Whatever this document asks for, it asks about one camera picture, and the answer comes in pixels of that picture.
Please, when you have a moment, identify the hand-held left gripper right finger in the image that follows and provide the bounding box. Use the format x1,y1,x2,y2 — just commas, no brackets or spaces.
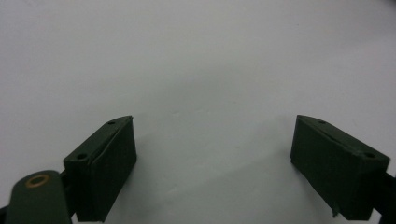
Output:
290,114,390,221

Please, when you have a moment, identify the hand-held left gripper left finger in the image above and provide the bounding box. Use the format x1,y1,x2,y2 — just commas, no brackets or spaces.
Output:
63,115,138,223

